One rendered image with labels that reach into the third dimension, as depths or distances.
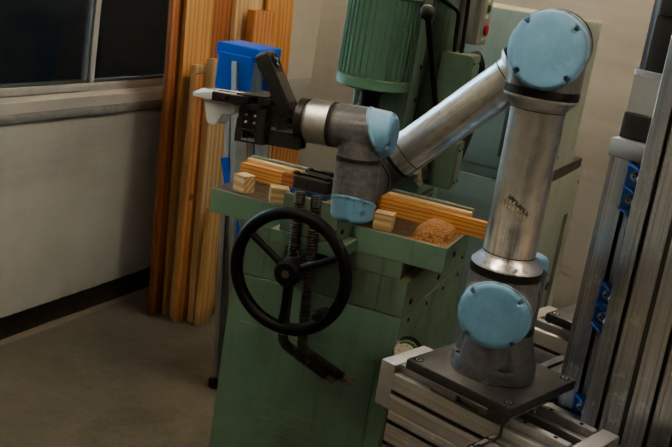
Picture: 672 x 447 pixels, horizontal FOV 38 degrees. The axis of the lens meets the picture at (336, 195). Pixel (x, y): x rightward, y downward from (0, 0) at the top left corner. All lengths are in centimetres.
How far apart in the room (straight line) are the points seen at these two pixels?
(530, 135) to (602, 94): 304
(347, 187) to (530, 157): 30
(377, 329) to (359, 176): 76
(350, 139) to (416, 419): 56
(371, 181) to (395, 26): 74
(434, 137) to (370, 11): 66
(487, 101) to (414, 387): 55
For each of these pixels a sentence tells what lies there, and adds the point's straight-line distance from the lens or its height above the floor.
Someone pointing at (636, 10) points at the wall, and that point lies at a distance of 453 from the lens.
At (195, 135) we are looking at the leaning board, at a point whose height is 75.
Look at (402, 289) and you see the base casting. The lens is 226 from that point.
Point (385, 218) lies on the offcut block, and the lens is 225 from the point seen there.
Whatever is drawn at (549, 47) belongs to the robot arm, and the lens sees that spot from 149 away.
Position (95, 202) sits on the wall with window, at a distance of 383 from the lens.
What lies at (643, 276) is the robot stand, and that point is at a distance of 179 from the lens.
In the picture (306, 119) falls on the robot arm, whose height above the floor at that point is 122.
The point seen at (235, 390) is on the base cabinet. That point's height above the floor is 41.
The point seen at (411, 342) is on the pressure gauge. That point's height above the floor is 69.
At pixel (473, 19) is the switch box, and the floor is 138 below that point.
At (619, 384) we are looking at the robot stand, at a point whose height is 84.
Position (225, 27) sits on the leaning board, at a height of 113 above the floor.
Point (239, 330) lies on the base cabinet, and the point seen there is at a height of 56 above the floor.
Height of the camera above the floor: 150
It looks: 14 degrees down
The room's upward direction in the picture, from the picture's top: 9 degrees clockwise
